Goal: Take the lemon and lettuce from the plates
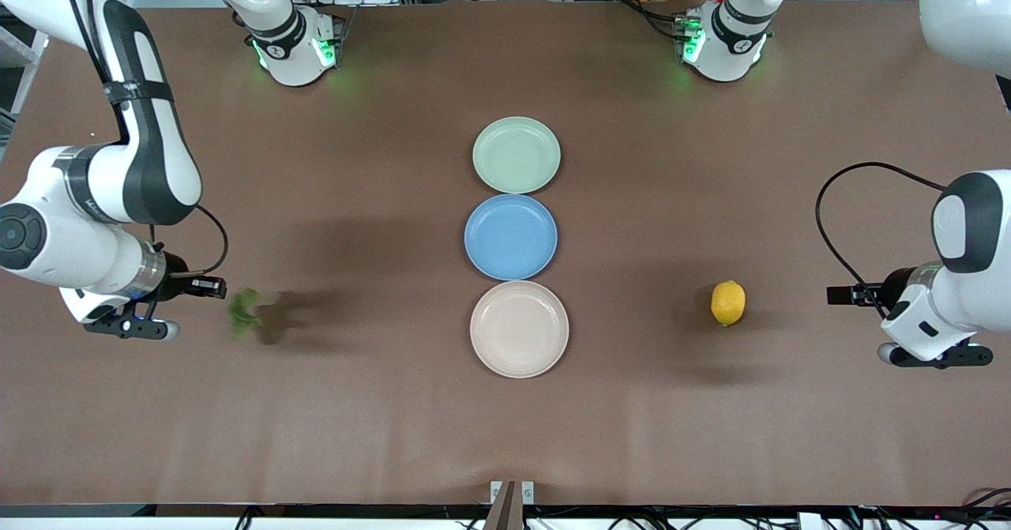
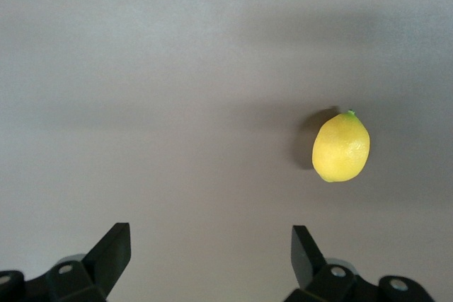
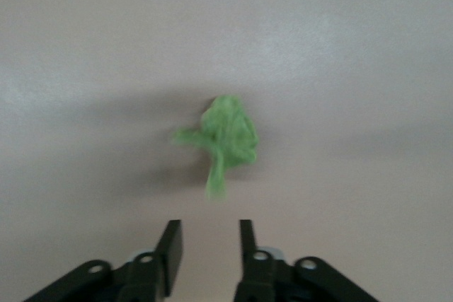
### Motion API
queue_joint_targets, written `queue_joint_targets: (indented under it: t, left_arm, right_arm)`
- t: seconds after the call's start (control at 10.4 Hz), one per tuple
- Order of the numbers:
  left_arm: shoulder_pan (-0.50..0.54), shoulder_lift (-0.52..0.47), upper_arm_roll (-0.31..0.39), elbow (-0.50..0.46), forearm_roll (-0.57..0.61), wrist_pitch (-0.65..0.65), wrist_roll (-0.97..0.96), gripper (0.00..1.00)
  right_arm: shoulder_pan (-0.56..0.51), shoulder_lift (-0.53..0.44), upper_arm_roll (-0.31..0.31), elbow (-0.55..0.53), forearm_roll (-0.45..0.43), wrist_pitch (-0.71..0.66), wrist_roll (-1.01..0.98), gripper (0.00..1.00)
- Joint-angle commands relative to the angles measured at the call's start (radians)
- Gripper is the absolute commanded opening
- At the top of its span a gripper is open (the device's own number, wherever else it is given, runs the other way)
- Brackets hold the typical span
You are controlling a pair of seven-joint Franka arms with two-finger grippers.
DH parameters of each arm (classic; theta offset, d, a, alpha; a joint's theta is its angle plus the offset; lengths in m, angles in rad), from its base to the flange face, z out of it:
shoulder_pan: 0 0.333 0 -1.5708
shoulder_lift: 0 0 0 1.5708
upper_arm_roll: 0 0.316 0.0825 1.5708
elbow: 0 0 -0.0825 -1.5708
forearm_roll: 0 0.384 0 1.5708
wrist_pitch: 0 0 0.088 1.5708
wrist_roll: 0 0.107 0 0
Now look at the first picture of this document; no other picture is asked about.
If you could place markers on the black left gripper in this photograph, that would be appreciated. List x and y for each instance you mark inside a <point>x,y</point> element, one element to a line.
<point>893,285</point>

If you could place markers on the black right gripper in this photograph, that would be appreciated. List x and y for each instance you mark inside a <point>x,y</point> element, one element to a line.
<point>175,276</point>

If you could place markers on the green lettuce leaf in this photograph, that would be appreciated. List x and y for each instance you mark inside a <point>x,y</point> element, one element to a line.
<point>243,313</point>

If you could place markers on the yellow lemon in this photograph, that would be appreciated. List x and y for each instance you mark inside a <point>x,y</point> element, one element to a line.
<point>727,302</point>

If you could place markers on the light green plate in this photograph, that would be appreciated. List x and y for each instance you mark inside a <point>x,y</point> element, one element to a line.
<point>516,155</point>

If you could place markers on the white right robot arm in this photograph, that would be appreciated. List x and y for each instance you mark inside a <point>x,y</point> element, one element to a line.
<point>150,167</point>

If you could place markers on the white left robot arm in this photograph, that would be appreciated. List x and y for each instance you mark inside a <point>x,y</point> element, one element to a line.
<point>971,277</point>

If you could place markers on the small white box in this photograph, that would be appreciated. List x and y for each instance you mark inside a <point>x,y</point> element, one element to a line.
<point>809,521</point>

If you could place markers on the blue plate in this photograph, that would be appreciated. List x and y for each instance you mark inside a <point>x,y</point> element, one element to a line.
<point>510,237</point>

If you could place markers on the beige plate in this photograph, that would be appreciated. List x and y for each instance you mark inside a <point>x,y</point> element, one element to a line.
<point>519,328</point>

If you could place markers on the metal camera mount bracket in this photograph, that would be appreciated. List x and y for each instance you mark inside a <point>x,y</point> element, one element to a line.
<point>512,506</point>

